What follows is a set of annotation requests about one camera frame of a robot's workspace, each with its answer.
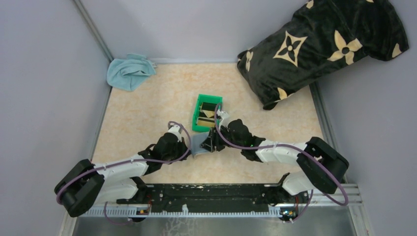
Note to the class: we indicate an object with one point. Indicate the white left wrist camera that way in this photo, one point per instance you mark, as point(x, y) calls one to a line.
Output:
point(176, 130)

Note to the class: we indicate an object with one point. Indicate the green plastic bin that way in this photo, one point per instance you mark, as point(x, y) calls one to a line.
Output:
point(203, 98)

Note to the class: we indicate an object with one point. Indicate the dark grey credit card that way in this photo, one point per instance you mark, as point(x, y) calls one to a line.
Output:
point(207, 110)

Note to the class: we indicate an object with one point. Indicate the light blue cloth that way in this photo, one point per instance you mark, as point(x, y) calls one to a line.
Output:
point(127, 74)

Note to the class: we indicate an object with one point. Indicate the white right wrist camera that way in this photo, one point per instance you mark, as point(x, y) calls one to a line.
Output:
point(224, 119)

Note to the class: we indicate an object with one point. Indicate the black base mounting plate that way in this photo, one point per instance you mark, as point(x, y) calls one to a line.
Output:
point(213, 198)

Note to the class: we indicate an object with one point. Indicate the gold card in bin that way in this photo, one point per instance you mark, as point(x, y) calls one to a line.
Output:
point(206, 122)

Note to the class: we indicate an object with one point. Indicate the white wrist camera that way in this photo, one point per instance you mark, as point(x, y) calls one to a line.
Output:
point(224, 119)
point(176, 130)

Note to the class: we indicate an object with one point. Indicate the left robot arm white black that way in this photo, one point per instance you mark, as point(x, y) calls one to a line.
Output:
point(88, 184)

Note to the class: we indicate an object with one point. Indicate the black floral pillow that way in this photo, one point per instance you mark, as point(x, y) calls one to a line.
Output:
point(322, 37)

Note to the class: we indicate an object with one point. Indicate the aluminium rail frame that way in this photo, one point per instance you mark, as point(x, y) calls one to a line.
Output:
point(349, 194)

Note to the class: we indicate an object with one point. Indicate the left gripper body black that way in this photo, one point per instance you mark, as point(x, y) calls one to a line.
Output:
point(178, 152)

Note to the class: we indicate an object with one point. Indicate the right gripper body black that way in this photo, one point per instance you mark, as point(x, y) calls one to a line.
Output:
point(221, 144)

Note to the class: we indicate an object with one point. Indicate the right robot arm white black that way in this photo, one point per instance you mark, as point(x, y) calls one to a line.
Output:
point(322, 167)

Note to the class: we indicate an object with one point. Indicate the beige leather card holder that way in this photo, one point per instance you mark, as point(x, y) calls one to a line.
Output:
point(196, 140)

